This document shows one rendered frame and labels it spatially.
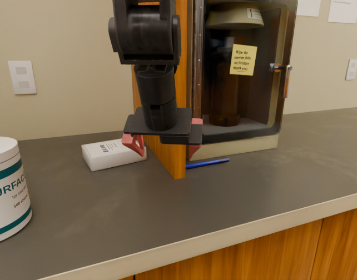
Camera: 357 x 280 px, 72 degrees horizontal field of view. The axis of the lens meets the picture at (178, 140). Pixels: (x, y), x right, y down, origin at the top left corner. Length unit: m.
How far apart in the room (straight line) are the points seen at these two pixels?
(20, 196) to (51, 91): 0.60
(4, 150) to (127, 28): 0.28
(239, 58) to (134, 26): 0.44
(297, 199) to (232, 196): 0.14
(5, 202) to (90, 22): 0.73
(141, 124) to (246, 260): 0.37
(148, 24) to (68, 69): 0.75
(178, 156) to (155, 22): 0.36
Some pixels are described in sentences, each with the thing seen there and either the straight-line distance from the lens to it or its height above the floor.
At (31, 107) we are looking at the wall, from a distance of 1.07.
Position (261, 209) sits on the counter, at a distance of 0.54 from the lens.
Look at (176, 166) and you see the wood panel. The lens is 0.61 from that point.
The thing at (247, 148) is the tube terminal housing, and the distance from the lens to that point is 0.82.
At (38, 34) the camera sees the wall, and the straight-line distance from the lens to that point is 1.05.
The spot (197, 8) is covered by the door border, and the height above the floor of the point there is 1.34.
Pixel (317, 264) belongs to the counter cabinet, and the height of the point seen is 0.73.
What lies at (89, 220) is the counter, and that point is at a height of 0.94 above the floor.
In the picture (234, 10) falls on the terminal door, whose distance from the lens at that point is 0.72.
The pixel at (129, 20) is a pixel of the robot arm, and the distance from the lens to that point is 0.32.
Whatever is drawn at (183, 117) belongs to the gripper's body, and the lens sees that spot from 0.43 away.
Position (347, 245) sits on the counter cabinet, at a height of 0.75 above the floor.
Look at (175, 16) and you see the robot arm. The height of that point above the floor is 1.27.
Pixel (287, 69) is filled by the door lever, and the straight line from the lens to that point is 0.76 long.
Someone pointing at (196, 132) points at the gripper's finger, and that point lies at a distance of 0.43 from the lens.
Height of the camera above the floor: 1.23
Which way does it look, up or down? 19 degrees down
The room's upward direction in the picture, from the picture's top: straight up
